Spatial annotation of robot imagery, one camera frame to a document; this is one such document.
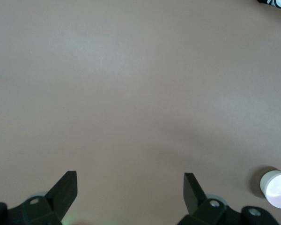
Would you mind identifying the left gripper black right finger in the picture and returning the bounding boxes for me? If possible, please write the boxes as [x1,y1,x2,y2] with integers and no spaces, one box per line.
[177,172,278,225]

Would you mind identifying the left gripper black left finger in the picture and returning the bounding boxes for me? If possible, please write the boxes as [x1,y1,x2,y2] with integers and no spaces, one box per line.
[0,171,78,225]

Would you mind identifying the pink bowl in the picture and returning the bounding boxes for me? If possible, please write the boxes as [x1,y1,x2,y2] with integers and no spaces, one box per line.
[264,172,281,210]

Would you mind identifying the white cup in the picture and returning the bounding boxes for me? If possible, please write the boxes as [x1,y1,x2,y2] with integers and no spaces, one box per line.
[259,170,281,200]

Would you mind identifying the brown table mat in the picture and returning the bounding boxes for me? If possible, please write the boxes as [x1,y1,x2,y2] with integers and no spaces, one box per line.
[0,0,281,225]

